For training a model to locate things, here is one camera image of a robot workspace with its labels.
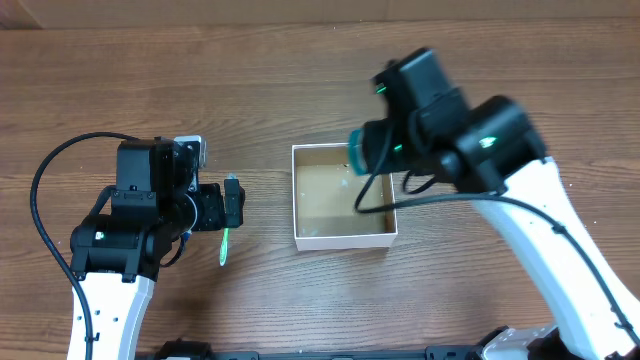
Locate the blue mouthwash bottle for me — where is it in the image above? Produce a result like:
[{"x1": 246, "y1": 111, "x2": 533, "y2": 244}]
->
[{"x1": 347, "y1": 129, "x2": 368, "y2": 176}]

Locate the white cardboard box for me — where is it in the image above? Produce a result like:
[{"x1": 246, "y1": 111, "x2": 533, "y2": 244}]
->
[{"x1": 291, "y1": 143, "x2": 398, "y2": 251}]

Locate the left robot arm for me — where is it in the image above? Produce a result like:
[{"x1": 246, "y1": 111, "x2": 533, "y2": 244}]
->
[{"x1": 68, "y1": 136, "x2": 245, "y2": 359}]

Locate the green toothbrush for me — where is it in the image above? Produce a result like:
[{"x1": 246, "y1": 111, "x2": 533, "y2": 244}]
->
[{"x1": 219, "y1": 173, "x2": 238, "y2": 266}]

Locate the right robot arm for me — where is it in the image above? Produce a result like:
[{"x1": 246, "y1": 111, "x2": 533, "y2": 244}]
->
[{"x1": 348, "y1": 48, "x2": 639, "y2": 359}]

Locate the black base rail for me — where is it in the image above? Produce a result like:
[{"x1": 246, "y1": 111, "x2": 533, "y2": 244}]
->
[{"x1": 135, "y1": 339, "x2": 481, "y2": 360}]

